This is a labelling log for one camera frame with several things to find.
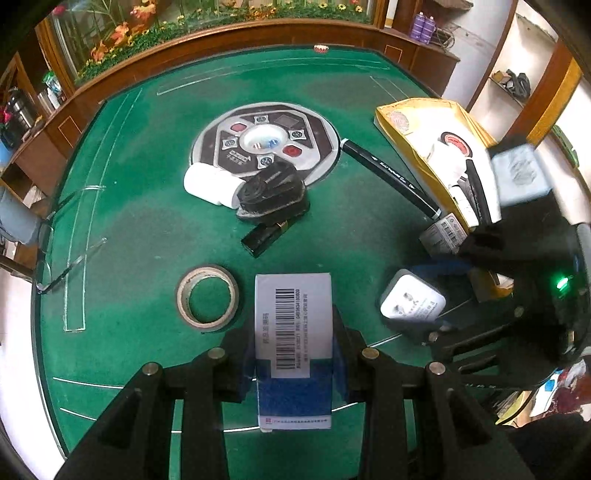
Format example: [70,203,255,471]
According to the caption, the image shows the blue water jug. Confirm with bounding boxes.
[0,188,43,244]

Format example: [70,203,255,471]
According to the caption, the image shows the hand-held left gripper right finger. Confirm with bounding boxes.
[330,305,532,480]

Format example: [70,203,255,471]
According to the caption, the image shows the blue and white carton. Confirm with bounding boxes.
[254,272,335,433]

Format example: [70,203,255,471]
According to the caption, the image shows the clear eyeglasses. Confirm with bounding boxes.
[35,185,108,296]

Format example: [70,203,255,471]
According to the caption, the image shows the black pen with white print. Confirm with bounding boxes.
[341,137,445,223]

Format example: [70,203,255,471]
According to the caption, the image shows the dark bundle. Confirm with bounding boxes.
[505,69,533,99]

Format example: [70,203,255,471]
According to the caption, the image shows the brown tape roll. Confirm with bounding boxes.
[176,264,240,331]

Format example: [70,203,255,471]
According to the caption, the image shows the plain white cylinder jar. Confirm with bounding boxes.
[183,162,251,209]

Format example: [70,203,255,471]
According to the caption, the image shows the black tape roll red core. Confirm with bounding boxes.
[438,130,484,161]

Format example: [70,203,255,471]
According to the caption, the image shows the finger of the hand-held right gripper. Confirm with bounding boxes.
[412,225,514,278]
[424,306,526,371]

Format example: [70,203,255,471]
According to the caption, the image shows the yellow cardboard box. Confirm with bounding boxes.
[373,98,514,298]

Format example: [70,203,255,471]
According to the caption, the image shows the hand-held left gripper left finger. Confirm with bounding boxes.
[55,318,259,480]

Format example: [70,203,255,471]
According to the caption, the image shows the wooden side cabinet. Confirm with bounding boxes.
[382,27,462,99]

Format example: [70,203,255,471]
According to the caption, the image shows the round table control panel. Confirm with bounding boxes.
[190,104,341,186]

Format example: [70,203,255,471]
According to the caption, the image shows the wooden shelf unit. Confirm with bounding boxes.
[0,51,77,199]

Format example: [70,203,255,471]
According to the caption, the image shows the black camera device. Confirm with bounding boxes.
[235,163,310,225]

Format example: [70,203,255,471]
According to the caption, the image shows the small grey labelled box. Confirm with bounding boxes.
[419,213,470,256]

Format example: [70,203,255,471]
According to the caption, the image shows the white power adapter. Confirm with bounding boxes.
[379,268,447,334]

